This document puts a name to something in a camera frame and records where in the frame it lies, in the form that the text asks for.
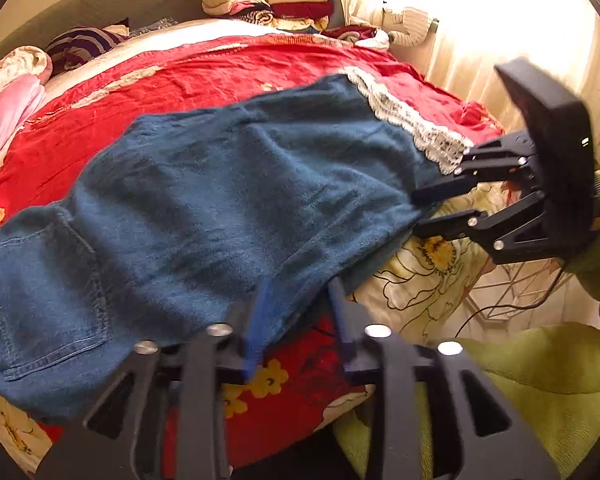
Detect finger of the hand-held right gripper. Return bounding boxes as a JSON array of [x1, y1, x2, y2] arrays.
[[412, 129, 542, 207], [413, 191, 549, 266]]

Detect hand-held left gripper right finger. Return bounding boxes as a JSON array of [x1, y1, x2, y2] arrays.
[[326, 278, 563, 480]]

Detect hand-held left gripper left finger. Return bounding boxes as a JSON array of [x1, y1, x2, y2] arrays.
[[35, 277, 277, 480]]

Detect blue denim pants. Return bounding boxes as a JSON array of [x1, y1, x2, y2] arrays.
[[0, 74, 474, 423]]

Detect cream curtain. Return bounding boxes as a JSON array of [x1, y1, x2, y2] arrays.
[[325, 0, 600, 161]]

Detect person's green clothing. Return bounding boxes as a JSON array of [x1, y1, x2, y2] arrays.
[[334, 322, 600, 480]]

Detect white puffer jacket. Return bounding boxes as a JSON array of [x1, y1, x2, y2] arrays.
[[382, 6, 439, 47]]

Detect dark red white cloth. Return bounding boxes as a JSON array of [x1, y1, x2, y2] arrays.
[[324, 25, 392, 52]]

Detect red floral bedsheet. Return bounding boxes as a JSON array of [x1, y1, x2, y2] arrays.
[[0, 30, 507, 476]]

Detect grey patterned cloth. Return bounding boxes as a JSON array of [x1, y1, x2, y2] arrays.
[[129, 17, 179, 37]]

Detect pink blanket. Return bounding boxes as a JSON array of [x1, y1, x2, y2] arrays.
[[0, 72, 48, 181]]

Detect purple striped pillow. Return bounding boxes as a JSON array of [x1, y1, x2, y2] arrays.
[[45, 25, 131, 77]]

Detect cream floral quilt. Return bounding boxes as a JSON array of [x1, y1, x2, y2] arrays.
[[0, 45, 54, 109]]

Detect metal wire rack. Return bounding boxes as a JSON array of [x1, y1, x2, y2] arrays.
[[460, 255, 573, 322]]

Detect black cable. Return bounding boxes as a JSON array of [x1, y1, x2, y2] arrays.
[[454, 259, 568, 337]]

